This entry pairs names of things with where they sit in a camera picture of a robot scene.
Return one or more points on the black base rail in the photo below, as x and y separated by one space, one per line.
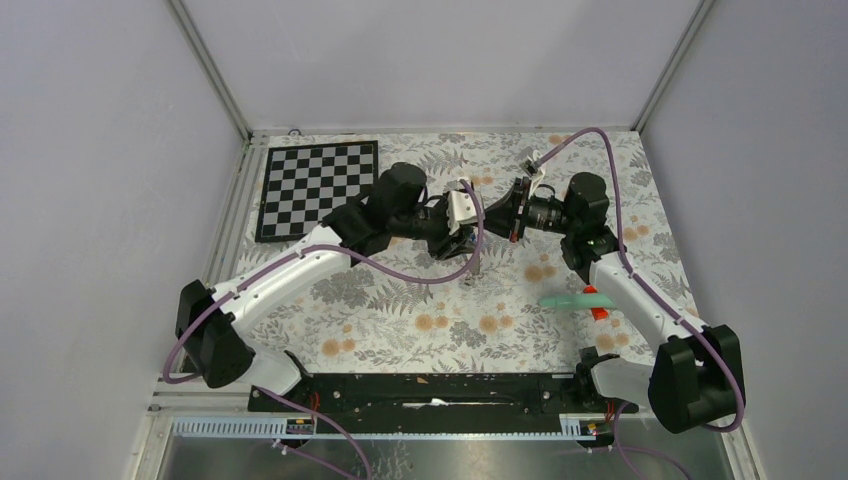
342 396

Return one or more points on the black white checkerboard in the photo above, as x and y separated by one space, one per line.
304 183

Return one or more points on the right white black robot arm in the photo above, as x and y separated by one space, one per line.
696 377

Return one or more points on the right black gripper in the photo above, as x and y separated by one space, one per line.
502 218

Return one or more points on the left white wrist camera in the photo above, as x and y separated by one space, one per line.
462 209

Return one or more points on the teal cylindrical tool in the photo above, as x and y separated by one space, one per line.
580 301

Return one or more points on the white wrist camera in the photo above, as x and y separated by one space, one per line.
530 164
462 209

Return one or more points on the floral table mat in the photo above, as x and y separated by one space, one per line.
362 320

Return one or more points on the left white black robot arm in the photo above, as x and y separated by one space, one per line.
213 322

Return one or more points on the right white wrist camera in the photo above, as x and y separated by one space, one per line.
530 164

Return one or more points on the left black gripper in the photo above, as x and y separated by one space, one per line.
450 245

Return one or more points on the orange plastic piece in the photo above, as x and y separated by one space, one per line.
598 313

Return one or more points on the slotted cable duct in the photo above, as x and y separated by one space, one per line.
424 426

